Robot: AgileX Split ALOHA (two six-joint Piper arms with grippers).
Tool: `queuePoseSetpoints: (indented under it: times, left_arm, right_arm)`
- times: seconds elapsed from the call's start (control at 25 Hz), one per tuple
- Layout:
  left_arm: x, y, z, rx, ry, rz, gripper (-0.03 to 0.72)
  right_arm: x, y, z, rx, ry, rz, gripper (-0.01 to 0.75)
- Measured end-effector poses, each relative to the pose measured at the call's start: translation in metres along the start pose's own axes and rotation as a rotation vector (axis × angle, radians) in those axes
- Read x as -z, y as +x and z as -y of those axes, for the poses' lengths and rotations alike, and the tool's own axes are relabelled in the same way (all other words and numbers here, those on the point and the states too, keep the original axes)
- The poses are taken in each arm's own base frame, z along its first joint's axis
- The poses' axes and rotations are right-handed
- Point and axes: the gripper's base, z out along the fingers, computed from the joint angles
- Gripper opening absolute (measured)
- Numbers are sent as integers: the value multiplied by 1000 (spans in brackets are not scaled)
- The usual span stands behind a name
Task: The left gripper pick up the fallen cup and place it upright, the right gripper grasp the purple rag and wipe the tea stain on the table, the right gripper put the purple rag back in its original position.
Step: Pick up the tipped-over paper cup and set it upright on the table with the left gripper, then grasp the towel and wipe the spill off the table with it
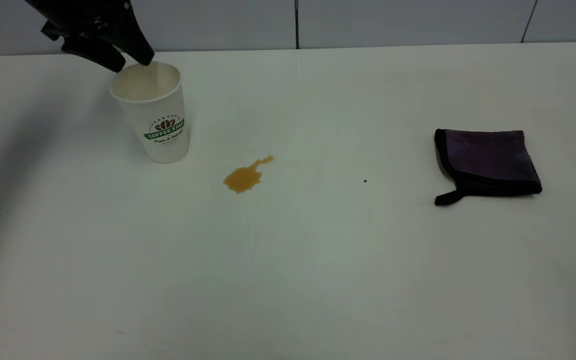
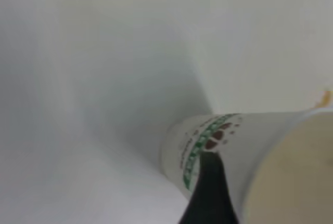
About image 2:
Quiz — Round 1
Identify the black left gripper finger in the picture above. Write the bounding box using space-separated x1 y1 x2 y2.
178 150 240 224

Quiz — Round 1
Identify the white paper coffee cup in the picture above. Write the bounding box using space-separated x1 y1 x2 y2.
159 107 333 224

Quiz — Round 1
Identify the orange-brown coffee spill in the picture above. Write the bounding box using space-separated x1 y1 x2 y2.
316 88 332 107

